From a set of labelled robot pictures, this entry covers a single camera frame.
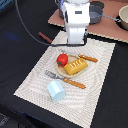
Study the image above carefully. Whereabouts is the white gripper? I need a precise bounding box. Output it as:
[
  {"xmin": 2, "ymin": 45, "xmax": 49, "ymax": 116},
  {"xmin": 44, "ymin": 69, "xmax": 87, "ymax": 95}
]
[{"xmin": 62, "ymin": 0, "xmax": 90, "ymax": 45}]

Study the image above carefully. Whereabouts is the red toy tomato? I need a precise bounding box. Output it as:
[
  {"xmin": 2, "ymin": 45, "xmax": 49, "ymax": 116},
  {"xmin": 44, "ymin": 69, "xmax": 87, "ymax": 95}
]
[{"xmin": 56, "ymin": 54, "xmax": 68, "ymax": 66}]

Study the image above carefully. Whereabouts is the yellow toy bread loaf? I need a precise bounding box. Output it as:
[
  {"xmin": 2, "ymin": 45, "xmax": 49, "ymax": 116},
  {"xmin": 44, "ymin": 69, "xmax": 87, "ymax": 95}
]
[{"xmin": 64, "ymin": 58, "xmax": 88, "ymax": 76}]

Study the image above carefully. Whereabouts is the brown wooden stick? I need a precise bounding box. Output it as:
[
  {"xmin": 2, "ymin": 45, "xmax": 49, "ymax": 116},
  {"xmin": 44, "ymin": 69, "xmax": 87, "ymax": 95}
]
[{"xmin": 38, "ymin": 32, "xmax": 52, "ymax": 43}]

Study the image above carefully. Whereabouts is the pink wooden board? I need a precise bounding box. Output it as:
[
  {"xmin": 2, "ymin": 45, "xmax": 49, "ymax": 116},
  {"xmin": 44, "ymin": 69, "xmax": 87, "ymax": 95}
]
[{"xmin": 48, "ymin": 0, "xmax": 128, "ymax": 43}]

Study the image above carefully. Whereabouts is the round wooden plate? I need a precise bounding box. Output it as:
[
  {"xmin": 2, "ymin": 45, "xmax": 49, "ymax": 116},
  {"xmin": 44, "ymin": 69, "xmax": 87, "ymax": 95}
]
[{"xmin": 56, "ymin": 55, "xmax": 82, "ymax": 78}]

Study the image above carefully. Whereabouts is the beige bowl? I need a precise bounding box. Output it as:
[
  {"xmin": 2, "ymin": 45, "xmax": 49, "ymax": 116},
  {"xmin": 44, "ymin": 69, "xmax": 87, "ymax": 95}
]
[{"xmin": 119, "ymin": 5, "xmax": 128, "ymax": 30}]

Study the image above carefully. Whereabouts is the light blue toy carton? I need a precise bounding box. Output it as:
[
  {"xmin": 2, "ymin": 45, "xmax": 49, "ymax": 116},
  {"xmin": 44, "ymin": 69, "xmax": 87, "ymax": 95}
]
[{"xmin": 47, "ymin": 81, "xmax": 65, "ymax": 102}]

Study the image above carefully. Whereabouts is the white woven placemat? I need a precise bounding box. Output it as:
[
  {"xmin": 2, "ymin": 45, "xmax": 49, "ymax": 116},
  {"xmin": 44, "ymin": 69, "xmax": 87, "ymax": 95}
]
[{"xmin": 13, "ymin": 30, "xmax": 116, "ymax": 128}]

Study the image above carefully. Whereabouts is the grey saucepan with handle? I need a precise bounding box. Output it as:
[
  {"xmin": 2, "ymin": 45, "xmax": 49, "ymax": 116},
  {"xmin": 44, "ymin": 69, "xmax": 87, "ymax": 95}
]
[{"xmin": 89, "ymin": 5, "xmax": 120, "ymax": 24}]

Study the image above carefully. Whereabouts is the grey pot with handles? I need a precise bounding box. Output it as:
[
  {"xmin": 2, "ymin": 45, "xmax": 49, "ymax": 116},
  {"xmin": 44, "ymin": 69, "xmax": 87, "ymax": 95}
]
[{"xmin": 54, "ymin": 0, "xmax": 65, "ymax": 18}]

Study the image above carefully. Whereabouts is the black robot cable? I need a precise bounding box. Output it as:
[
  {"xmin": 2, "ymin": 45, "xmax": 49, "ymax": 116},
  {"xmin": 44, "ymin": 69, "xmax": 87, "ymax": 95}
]
[{"xmin": 13, "ymin": 0, "xmax": 84, "ymax": 48}]

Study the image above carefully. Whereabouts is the knife with wooden handle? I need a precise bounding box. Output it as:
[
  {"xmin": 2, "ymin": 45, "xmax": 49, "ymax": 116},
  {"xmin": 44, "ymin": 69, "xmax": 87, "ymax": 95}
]
[{"xmin": 58, "ymin": 48, "xmax": 99, "ymax": 64}]

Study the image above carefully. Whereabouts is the fork with wooden handle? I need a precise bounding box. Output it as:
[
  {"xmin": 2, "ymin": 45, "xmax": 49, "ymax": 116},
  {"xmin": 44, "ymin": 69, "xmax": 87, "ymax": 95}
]
[{"xmin": 45, "ymin": 70, "xmax": 86, "ymax": 89}]

